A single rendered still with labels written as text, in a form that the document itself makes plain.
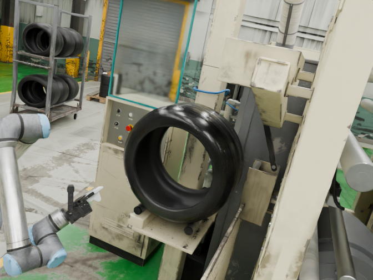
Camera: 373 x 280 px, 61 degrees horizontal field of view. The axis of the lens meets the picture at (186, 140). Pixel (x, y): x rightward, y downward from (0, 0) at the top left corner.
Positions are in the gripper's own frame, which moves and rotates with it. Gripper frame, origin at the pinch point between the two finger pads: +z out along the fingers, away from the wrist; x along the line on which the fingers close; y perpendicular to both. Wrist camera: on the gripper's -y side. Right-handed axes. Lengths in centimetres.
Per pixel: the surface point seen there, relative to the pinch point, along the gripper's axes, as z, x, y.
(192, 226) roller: 25.1, 16.5, 38.4
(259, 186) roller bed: 66, 16, 44
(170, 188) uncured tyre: 31.1, -13.4, 24.9
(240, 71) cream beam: 57, 68, -16
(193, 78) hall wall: 436, -828, -12
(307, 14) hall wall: 774, -622, -1
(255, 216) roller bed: 58, 11, 58
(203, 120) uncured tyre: 52, 31, -4
